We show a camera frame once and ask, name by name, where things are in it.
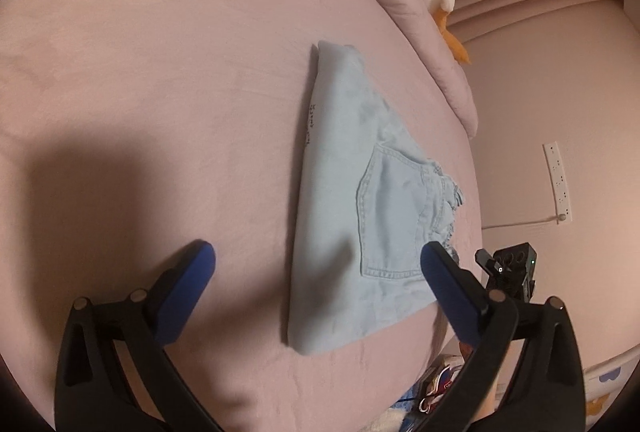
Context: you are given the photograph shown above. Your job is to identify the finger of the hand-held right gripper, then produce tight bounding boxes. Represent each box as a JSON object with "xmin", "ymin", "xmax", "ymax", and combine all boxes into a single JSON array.
[{"xmin": 475, "ymin": 249, "xmax": 502, "ymax": 274}]

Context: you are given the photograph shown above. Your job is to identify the white power cable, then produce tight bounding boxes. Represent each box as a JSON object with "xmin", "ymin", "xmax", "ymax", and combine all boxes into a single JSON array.
[{"xmin": 482, "ymin": 215, "xmax": 568, "ymax": 230}]

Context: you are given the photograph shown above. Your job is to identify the pink duvet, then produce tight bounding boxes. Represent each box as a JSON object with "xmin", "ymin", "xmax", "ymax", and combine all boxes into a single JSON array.
[{"xmin": 275, "ymin": 0, "xmax": 478, "ymax": 140}]

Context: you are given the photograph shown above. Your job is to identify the white and red sneaker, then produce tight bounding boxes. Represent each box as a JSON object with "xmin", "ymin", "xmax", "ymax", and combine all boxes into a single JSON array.
[{"xmin": 417, "ymin": 354, "xmax": 473, "ymax": 415}]

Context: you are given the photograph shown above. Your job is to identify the pink bed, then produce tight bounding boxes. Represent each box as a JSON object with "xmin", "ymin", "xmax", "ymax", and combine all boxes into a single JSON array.
[{"xmin": 0, "ymin": 0, "xmax": 483, "ymax": 432}]

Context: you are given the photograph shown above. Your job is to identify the white power strip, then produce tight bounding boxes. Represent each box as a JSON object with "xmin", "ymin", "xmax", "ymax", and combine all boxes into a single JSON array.
[{"xmin": 543, "ymin": 141, "xmax": 575, "ymax": 224}]

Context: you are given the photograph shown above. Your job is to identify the printed white cloth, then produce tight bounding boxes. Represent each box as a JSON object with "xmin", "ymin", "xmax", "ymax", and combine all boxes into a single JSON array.
[{"xmin": 582, "ymin": 352, "xmax": 640, "ymax": 428}]

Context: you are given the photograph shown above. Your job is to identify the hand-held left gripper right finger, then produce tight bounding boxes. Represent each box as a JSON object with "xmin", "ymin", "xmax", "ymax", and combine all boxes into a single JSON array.
[{"xmin": 415, "ymin": 241, "xmax": 587, "ymax": 432}]

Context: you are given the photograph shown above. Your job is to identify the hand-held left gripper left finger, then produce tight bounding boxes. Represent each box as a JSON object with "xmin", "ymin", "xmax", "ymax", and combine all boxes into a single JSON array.
[{"xmin": 54, "ymin": 239, "xmax": 223, "ymax": 432}]

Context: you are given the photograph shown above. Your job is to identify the light blue denim pants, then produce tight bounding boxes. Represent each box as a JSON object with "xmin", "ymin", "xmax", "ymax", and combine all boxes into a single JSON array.
[{"xmin": 286, "ymin": 40, "xmax": 466, "ymax": 355}]

